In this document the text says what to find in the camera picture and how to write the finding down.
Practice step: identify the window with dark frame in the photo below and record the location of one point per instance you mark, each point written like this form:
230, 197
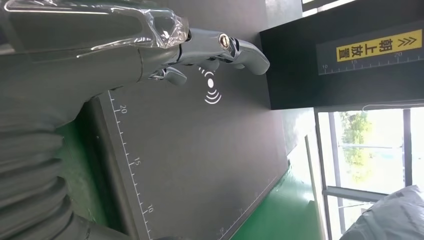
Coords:
407, 149

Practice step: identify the grey package with red print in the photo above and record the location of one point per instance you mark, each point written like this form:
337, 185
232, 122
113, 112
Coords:
391, 218

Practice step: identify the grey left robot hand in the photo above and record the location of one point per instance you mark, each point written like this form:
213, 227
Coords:
82, 59

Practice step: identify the black inbound scanner machine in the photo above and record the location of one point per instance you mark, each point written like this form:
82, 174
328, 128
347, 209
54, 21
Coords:
198, 149

